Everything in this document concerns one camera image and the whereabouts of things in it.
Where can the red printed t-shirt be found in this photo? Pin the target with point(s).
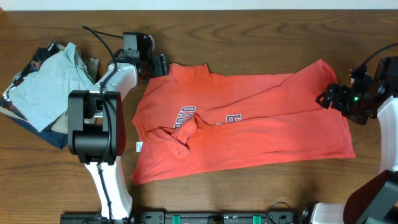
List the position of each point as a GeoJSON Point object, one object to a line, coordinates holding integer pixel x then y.
{"type": "Point", "coordinates": [193, 121]}

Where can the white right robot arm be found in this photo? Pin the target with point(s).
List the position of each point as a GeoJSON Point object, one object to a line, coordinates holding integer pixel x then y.
{"type": "Point", "coordinates": [375, 201]}

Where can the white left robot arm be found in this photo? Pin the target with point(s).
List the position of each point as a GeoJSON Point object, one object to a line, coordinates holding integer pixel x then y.
{"type": "Point", "coordinates": [97, 134]}

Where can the black printed folded garment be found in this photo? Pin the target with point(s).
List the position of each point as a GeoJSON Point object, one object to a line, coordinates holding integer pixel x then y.
{"type": "Point", "coordinates": [38, 58]}

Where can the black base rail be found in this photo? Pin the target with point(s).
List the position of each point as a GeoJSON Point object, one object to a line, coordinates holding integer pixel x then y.
{"type": "Point", "coordinates": [277, 217]}

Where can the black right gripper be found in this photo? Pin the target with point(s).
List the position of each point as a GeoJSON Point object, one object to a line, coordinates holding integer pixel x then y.
{"type": "Point", "coordinates": [342, 91]}

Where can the tan folded garment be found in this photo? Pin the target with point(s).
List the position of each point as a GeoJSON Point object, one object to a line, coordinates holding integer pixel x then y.
{"type": "Point", "coordinates": [61, 124]}

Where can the navy folded garment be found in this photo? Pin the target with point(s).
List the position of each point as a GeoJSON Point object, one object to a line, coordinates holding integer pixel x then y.
{"type": "Point", "coordinates": [54, 138]}

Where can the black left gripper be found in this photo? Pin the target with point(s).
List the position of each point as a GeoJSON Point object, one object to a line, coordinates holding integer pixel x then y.
{"type": "Point", "coordinates": [163, 65]}

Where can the light blue folded shirt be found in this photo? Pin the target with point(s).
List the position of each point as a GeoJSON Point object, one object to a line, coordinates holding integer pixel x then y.
{"type": "Point", "coordinates": [43, 95]}

